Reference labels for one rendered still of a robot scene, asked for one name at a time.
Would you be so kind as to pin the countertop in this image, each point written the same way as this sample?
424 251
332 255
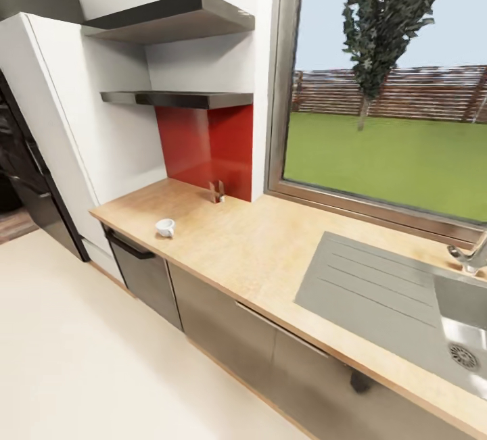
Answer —
259 253

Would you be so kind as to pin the coffee cup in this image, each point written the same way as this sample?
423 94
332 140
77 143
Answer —
166 227

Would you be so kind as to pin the fixed window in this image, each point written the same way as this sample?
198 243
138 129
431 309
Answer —
377 111

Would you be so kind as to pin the drop in sink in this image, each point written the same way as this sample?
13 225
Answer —
415 310

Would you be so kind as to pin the water glass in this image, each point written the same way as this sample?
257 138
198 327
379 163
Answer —
217 191

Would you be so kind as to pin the dishwasher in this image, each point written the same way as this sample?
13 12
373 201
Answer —
144 274

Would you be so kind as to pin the cabinet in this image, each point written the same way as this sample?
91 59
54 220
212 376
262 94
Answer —
329 398
46 209

